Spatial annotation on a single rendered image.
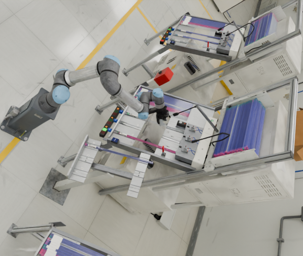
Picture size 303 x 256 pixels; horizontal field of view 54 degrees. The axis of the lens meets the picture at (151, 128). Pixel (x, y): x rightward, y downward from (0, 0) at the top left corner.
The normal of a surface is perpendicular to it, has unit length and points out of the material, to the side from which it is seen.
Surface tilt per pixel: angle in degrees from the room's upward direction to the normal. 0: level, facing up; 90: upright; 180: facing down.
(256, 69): 90
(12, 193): 0
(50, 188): 0
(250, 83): 90
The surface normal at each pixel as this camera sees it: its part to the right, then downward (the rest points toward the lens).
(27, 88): 0.69, -0.26
